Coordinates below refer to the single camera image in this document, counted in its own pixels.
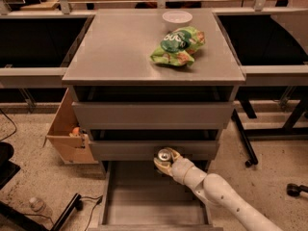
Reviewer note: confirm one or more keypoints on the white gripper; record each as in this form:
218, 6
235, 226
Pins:
180, 169

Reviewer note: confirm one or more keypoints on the green soda can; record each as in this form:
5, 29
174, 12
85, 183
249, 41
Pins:
164, 155

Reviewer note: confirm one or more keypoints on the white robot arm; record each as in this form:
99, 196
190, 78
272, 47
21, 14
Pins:
211, 189

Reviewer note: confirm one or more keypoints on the grey bottom drawer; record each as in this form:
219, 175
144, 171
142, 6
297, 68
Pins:
139, 198

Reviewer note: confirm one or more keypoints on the grey drawer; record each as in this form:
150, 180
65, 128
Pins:
139, 198
156, 116
147, 150

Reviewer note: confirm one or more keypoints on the grey drawer cabinet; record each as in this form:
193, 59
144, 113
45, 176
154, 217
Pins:
137, 87

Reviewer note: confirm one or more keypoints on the grey middle drawer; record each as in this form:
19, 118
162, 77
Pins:
147, 150

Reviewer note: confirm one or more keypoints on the grey top drawer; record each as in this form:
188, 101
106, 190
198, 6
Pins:
156, 116

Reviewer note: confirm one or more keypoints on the black table leg with caster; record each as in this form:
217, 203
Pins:
252, 159

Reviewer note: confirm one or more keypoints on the cardboard box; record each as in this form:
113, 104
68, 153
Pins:
71, 149

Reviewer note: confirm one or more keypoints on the orange fruit in box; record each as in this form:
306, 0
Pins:
75, 131

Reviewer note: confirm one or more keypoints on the black stand leg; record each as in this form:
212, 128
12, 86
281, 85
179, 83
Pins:
24, 220

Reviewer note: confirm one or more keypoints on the green chip bag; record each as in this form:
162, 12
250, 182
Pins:
177, 47

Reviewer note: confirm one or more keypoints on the black caster wheel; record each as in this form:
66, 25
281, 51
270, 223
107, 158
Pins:
295, 190

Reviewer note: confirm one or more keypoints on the clear plastic bottle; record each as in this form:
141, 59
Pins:
38, 206

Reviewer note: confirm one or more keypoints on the white bowl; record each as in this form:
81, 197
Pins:
176, 19

